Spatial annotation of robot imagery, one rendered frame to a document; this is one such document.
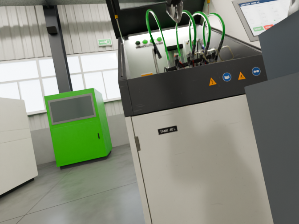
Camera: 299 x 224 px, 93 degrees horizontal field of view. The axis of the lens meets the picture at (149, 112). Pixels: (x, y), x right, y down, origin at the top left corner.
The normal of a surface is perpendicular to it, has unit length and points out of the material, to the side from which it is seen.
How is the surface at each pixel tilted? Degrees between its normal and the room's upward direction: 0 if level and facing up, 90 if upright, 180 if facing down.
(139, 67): 90
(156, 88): 90
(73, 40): 90
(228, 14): 76
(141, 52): 90
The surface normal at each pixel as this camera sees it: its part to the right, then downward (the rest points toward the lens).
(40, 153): 0.20, -0.06
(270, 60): -0.96, 0.18
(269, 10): -0.01, -0.26
